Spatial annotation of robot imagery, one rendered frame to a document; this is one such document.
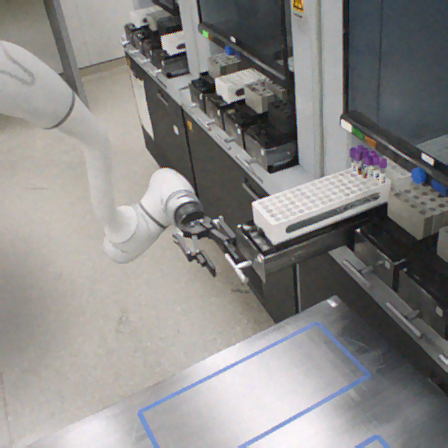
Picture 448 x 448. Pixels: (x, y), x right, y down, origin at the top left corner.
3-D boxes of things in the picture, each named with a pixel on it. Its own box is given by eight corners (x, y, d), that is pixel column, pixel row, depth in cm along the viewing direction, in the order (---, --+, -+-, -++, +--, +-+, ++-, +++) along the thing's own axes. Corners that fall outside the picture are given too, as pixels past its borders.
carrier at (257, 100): (269, 114, 169) (267, 95, 166) (262, 116, 169) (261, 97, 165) (251, 101, 178) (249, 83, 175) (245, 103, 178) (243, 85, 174)
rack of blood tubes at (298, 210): (365, 184, 137) (366, 162, 133) (391, 204, 129) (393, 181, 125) (253, 225, 129) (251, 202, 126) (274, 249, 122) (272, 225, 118)
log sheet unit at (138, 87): (141, 125, 307) (126, 60, 286) (157, 145, 286) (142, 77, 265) (136, 126, 306) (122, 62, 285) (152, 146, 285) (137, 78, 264)
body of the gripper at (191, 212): (170, 209, 142) (183, 228, 135) (202, 198, 144) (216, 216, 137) (175, 233, 147) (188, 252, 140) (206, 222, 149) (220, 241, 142)
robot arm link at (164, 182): (207, 201, 153) (172, 236, 154) (187, 176, 165) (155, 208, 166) (181, 179, 146) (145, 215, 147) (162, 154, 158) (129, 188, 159)
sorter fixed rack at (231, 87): (296, 73, 196) (295, 56, 193) (311, 82, 189) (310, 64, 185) (216, 96, 189) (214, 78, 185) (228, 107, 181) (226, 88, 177)
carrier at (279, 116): (294, 134, 157) (293, 114, 154) (288, 136, 157) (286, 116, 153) (274, 119, 166) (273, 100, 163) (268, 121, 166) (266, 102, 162)
